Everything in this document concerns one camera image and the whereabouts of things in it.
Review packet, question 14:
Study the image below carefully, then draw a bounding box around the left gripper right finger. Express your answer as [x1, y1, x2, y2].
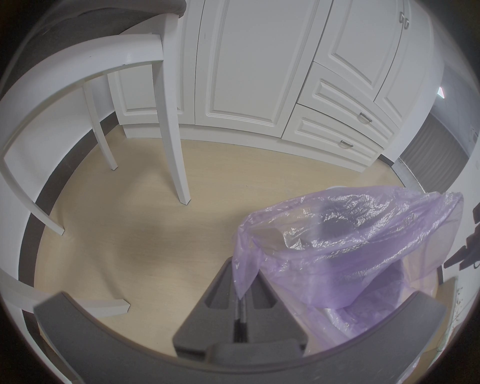
[240, 271, 309, 355]

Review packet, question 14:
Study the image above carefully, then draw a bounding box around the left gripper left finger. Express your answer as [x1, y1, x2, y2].
[172, 258, 242, 358]

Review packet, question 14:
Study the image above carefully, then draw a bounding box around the purple plastic bag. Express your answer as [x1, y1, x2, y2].
[232, 185, 465, 343]

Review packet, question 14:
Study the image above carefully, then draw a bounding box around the white trash bin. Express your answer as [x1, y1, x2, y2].
[259, 184, 444, 340]

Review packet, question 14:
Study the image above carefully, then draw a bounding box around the grey curtain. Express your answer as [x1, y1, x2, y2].
[398, 112, 472, 193]

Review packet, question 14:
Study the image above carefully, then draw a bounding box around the white wardrobe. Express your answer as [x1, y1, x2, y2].
[108, 0, 437, 174]

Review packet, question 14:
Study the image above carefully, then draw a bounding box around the grey and white chair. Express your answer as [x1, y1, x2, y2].
[0, 0, 192, 320]

